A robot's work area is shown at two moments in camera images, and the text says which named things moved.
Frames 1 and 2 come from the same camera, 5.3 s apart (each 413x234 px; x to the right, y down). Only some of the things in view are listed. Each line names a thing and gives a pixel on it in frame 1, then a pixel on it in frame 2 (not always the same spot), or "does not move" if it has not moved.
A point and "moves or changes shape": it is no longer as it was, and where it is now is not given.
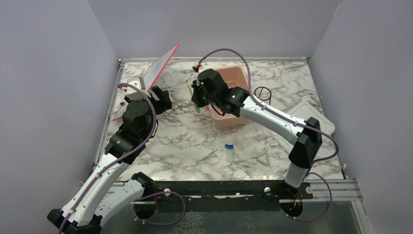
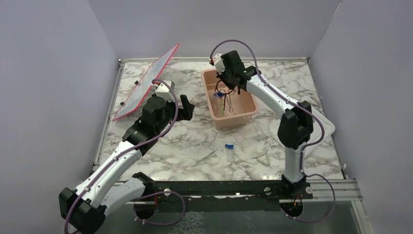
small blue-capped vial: x=229 y=152 does not move
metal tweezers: x=203 y=159 does not move
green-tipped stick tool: x=197 y=108 moves or changes shape
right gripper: x=197 y=87 → x=221 y=75
